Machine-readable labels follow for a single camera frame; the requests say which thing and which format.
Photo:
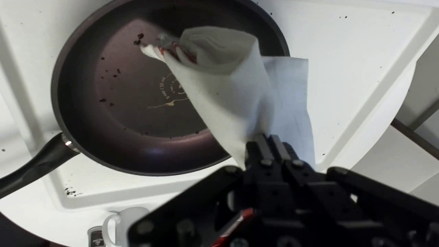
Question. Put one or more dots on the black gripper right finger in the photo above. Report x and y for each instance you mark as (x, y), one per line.
(320, 200)

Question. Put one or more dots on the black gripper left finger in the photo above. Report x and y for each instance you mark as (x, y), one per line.
(255, 192)

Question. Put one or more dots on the white towel with red stripes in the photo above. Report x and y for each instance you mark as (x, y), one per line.
(228, 91)

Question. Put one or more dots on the dark frying pan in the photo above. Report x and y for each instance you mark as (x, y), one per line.
(128, 91)

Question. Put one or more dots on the white mug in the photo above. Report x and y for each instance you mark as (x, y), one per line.
(123, 224)

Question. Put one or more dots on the white plastic tray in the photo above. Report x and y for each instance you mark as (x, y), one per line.
(357, 55)

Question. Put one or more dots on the small grey black object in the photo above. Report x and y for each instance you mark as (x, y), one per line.
(96, 236)

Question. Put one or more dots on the round white table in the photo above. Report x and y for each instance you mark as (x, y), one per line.
(69, 228)

